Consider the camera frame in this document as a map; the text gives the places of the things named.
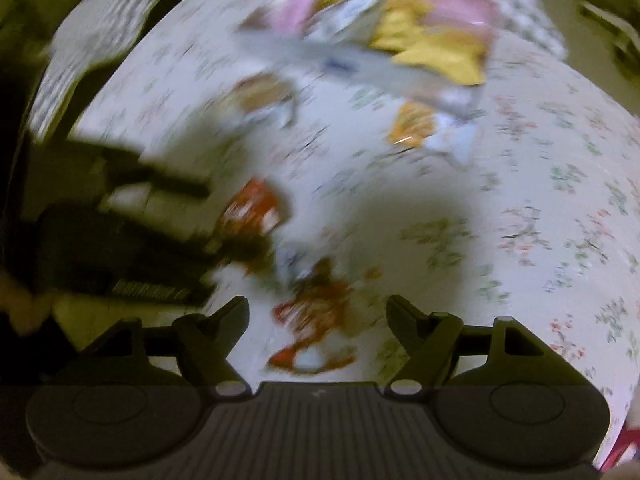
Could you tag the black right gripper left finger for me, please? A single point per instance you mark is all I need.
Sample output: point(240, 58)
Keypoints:
point(203, 345)

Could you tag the grey checkered blanket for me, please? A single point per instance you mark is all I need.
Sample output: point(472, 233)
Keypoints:
point(98, 32)

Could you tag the orange white snack packet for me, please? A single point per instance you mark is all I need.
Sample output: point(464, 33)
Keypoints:
point(431, 132)

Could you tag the floral tablecloth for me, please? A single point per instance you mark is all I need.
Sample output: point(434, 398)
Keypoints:
point(542, 226)

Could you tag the pink silver cardboard box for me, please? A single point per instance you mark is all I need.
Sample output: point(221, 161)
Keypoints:
point(275, 31)

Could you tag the yellow snack packet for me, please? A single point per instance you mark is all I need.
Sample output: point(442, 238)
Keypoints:
point(450, 52)

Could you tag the white green snack packet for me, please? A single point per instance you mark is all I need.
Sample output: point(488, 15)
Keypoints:
point(346, 22)

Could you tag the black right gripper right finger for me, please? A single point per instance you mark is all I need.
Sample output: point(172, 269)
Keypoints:
point(428, 340)

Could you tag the dark red snack packet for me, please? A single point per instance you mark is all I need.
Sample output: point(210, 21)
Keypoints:
point(325, 315)

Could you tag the clear wrapped brown pastry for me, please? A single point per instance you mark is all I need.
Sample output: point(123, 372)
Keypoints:
point(261, 99)

